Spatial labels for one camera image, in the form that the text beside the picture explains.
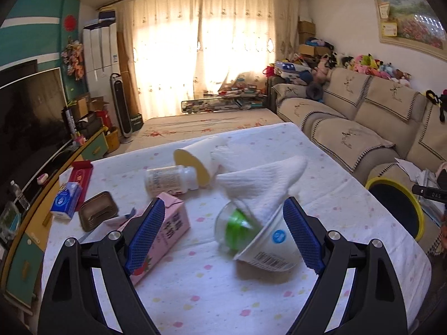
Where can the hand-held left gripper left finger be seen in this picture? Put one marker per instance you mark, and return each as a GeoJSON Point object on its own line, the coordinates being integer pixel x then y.
{"type": "Point", "coordinates": [146, 233]}

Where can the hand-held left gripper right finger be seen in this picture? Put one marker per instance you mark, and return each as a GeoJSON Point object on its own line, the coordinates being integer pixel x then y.
{"type": "Point", "coordinates": [302, 237]}

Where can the pink milk carton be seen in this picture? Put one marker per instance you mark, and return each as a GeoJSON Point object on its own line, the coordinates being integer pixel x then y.
{"type": "Point", "coordinates": [173, 228]}

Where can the white yogurt cup clear lid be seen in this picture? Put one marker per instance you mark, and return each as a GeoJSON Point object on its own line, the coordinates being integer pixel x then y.
{"type": "Point", "coordinates": [272, 247]}

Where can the yellow rimmed trash bin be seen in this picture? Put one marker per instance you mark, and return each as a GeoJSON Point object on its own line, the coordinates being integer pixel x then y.
{"type": "Point", "coordinates": [394, 206]}

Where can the brown tin box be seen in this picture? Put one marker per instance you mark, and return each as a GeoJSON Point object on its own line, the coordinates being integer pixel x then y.
{"type": "Point", "coordinates": [97, 211]}

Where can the white plastic bottle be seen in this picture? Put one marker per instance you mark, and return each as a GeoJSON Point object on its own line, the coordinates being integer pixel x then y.
{"type": "Point", "coordinates": [167, 179]}

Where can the white paper towel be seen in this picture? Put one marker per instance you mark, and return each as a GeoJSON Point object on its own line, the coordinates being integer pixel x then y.
{"type": "Point", "coordinates": [269, 185]}

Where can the white paper cup yellow base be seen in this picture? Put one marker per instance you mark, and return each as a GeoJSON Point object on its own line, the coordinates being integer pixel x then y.
{"type": "Point", "coordinates": [192, 160]}

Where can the papers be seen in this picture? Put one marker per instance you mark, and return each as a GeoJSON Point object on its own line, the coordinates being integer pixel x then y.
{"type": "Point", "coordinates": [414, 169]}

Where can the red packet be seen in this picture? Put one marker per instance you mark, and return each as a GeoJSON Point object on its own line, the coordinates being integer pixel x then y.
{"type": "Point", "coordinates": [80, 176]}

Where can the blue tissue pack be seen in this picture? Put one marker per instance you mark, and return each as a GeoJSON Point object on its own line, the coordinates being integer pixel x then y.
{"type": "Point", "coordinates": [64, 200]}

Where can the white dotted tablecloth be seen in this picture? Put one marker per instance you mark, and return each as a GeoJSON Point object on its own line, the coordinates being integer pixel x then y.
{"type": "Point", "coordinates": [216, 300]}

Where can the yellow bucket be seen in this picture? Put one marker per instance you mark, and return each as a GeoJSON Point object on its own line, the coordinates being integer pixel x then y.
{"type": "Point", "coordinates": [112, 141]}

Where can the beige sofa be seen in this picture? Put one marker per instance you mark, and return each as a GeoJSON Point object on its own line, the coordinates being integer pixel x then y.
{"type": "Point", "coordinates": [359, 125]}

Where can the yellow green television cabinet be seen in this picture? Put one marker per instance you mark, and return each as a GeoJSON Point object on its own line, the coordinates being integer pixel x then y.
{"type": "Point", "coordinates": [35, 247]}

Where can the small pink item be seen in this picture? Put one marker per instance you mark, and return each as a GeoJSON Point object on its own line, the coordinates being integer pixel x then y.
{"type": "Point", "coordinates": [42, 178]}

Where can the red container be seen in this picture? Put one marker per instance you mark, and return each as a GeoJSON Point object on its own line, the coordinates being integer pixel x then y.
{"type": "Point", "coordinates": [104, 118]}

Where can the black tower fan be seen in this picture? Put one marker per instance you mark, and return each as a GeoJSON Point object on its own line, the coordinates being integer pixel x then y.
{"type": "Point", "coordinates": [121, 108]}

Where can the clear water bottle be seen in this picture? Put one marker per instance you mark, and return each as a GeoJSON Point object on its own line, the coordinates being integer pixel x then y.
{"type": "Point", "coordinates": [20, 197]}

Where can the tall black box white print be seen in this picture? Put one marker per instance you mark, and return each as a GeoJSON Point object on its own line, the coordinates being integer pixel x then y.
{"type": "Point", "coordinates": [70, 122]}

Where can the clear plastic bag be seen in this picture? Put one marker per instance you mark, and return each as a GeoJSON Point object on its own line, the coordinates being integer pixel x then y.
{"type": "Point", "coordinates": [8, 221]}

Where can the open cardboard box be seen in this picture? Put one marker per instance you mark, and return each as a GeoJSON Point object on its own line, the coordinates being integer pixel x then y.
{"type": "Point", "coordinates": [92, 104]}

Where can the row of plush toys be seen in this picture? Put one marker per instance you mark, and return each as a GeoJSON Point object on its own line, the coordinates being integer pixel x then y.
{"type": "Point", "coordinates": [370, 63]}

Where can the glass coffee table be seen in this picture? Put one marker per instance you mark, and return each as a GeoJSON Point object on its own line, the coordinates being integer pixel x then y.
{"type": "Point", "coordinates": [223, 103]}

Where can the black television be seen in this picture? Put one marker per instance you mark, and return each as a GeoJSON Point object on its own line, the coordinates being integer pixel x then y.
{"type": "Point", "coordinates": [28, 122]}

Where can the framed landscape painting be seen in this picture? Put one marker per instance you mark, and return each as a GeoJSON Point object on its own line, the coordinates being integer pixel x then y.
{"type": "Point", "coordinates": [415, 17]}

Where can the white standing air conditioner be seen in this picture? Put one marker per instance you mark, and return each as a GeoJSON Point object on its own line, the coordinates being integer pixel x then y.
{"type": "Point", "coordinates": [101, 59]}

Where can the cream curtains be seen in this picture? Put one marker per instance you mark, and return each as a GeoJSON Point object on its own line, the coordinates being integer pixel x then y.
{"type": "Point", "coordinates": [174, 52]}

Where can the artificial flower bunch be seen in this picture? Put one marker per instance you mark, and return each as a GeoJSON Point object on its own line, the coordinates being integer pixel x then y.
{"type": "Point", "coordinates": [73, 57]}

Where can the stack of cardboard boxes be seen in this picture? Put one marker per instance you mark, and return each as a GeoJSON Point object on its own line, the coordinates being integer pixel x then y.
{"type": "Point", "coordinates": [306, 36]}

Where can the red round wall decoration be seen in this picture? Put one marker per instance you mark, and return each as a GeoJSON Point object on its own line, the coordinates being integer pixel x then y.
{"type": "Point", "coordinates": [70, 23]}

